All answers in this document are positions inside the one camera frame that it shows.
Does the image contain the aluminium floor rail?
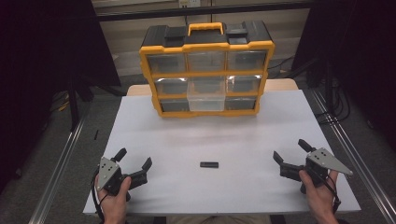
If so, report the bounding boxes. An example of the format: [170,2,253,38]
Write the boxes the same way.
[28,102,92,224]
[310,89,396,224]

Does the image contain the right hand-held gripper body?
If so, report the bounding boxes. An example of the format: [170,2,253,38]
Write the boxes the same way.
[300,147,355,195]

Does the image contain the set of clear organizer drawers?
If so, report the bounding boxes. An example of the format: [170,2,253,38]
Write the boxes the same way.
[147,49,268,113]

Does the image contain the black curtain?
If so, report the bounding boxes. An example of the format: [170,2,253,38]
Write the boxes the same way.
[0,0,123,195]
[290,0,396,153]

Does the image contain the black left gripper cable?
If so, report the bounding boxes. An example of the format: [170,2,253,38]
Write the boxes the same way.
[91,169,106,224]

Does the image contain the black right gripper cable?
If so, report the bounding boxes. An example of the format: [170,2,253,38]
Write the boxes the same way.
[314,174,342,216]

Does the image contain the white wall socket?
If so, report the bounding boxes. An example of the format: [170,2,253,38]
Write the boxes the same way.
[178,0,202,9]

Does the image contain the black floor cables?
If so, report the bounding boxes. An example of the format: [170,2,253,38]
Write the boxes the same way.
[316,78,352,126]

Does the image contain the black metal stand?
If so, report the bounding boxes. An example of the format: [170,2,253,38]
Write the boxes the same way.
[65,73,95,133]

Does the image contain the person's right hand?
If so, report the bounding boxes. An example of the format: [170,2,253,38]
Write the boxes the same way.
[298,169,340,224]

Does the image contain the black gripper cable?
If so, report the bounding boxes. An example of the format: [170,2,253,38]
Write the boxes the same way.
[314,174,342,216]
[91,169,106,224]

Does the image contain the clear plastic drawer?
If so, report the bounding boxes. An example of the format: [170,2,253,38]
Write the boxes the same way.
[186,76,226,112]

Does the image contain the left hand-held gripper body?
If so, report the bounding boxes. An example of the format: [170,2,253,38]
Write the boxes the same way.
[95,156,133,198]

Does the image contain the yellow floor cables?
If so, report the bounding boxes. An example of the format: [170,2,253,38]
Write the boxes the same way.
[49,91,72,114]

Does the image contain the person's left hand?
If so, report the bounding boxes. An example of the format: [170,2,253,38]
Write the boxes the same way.
[94,175,133,224]

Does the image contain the yellow black parts organizer cabinet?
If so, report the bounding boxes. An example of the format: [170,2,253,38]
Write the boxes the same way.
[138,21,276,119]

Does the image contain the black horizontal bar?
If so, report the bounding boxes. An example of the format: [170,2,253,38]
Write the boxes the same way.
[95,0,316,22]

